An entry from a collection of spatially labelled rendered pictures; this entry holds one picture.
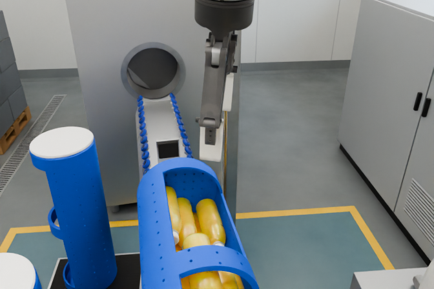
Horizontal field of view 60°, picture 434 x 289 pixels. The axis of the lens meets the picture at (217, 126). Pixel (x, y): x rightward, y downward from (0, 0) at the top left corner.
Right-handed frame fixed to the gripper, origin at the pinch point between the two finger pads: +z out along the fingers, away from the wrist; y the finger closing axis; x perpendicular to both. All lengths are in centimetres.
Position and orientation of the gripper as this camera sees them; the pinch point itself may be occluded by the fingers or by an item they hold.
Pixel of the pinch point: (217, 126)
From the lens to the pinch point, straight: 58.5
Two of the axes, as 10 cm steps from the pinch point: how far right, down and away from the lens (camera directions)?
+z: -0.5, 8.2, 5.7
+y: 1.3, -5.6, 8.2
